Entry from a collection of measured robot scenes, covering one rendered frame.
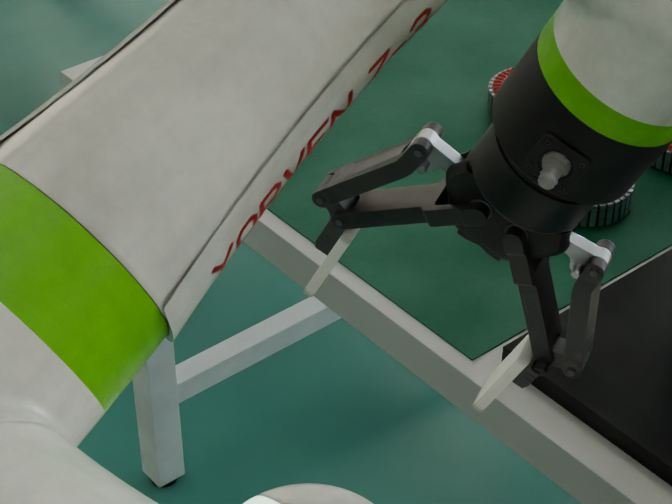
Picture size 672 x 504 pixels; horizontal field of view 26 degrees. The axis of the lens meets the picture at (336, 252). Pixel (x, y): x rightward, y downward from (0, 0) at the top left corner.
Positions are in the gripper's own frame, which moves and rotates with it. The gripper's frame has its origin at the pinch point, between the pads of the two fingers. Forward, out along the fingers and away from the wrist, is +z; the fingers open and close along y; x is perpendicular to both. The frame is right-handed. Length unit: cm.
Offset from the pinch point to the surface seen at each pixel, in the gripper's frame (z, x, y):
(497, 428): 35.9, 28.1, 16.3
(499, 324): 35, 39, 12
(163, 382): 111, 62, -16
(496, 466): 111, 86, 36
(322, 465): 122, 74, 12
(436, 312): 38, 38, 6
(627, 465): 26.3, 25.1, 26.6
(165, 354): 106, 63, -18
